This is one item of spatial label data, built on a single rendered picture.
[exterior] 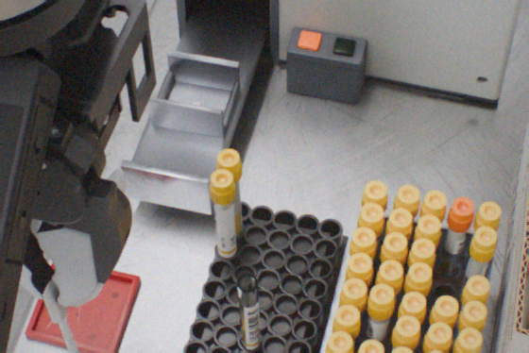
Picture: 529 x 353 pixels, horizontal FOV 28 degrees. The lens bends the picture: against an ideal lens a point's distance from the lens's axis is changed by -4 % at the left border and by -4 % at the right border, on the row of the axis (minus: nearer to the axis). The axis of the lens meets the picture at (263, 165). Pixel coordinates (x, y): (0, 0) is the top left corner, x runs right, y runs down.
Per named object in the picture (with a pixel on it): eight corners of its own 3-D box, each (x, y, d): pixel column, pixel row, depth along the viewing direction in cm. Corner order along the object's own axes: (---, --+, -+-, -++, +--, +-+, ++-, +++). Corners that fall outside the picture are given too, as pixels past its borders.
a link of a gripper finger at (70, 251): (160, 237, 55) (137, 121, 47) (120, 337, 51) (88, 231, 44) (102, 223, 55) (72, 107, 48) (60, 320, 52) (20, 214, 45)
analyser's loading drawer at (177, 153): (201, 5, 94) (198, -39, 89) (277, 17, 93) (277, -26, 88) (126, 197, 82) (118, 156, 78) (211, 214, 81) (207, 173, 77)
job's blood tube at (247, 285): (244, 344, 76) (239, 272, 68) (263, 347, 76) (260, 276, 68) (239, 360, 76) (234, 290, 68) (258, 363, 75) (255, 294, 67)
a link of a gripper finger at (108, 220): (145, 265, 48) (118, 143, 41) (134, 294, 47) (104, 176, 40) (49, 241, 49) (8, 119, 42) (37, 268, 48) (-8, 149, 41)
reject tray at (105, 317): (56, 260, 81) (54, 256, 80) (141, 281, 80) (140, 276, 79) (25, 338, 77) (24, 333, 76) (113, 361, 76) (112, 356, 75)
